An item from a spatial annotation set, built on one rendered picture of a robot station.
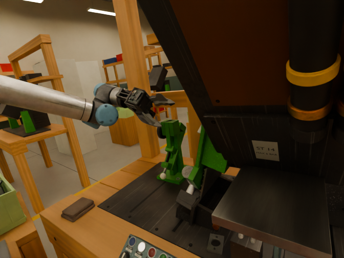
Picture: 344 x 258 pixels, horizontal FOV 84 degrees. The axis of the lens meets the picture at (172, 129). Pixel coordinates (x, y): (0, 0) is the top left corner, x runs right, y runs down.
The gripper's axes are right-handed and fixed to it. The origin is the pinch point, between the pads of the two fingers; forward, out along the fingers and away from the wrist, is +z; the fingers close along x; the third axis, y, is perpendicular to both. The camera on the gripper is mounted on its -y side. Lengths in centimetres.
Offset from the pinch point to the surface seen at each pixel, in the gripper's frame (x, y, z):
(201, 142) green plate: -7.2, 7.8, 19.0
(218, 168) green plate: -10.7, 2.6, 24.5
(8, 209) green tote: -64, -8, -55
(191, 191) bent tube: -19.2, -10.0, 16.6
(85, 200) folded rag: -41.9, -10.4, -20.9
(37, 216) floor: -124, -121, -168
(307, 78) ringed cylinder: -5, 36, 36
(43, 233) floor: -123, -109, -132
